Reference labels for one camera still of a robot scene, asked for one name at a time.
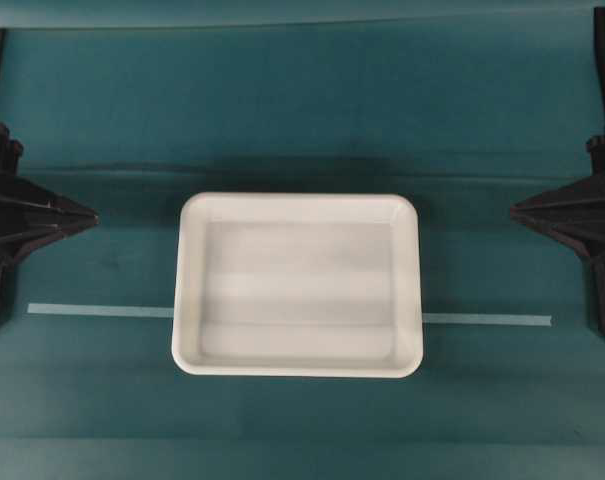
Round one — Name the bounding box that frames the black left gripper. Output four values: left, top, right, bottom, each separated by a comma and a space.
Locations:
0, 123, 99, 309

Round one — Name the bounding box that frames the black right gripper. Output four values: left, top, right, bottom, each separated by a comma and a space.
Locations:
509, 135, 605, 336

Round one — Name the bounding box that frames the white rectangular plastic tray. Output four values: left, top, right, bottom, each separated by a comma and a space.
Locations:
171, 192, 424, 379

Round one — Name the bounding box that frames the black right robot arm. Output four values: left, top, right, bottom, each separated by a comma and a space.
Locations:
510, 7, 605, 336

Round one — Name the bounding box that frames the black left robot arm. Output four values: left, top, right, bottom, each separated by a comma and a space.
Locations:
0, 28, 98, 311

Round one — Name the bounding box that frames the light green tape strip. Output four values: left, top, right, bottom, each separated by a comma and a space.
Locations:
27, 303, 552, 327

